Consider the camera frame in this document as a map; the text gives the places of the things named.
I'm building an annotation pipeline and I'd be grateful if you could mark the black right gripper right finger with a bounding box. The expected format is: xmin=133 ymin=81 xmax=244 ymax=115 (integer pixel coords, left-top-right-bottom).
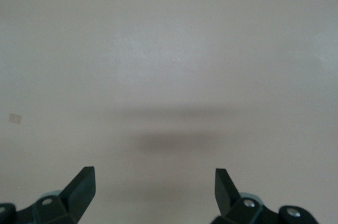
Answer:
xmin=210 ymin=168 xmax=318 ymax=224

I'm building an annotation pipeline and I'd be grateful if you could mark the small brown tape patch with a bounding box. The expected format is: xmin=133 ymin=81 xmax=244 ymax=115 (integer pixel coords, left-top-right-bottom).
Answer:
xmin=8 ymin=113 xmax=23 ymax=125

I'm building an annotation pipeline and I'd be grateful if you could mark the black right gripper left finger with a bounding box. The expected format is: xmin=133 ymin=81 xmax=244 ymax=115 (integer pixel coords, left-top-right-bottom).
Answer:
xmin=0 ymin=166 xmax=96 ymax=224

